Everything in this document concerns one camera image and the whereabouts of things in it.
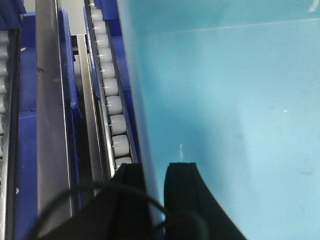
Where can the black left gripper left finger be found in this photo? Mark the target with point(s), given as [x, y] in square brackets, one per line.
[112, 215]

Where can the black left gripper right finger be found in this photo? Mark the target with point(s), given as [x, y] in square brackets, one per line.
[186, 191]

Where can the light blue plastic bin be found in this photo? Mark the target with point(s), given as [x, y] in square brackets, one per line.
[233, 86]

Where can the dark blue bin lower middle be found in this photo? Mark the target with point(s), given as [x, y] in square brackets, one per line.
[110, 15]

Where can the dark blue bin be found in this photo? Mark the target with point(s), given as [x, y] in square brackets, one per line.
[110, 15]
[13, 15]

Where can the white roller track strip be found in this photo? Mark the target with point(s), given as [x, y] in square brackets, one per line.
[115, 122]

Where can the dark blue bin lower left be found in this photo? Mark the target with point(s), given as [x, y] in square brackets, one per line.
[13, 15]

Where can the steel divider rail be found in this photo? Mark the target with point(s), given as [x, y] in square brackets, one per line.
[52, 155]

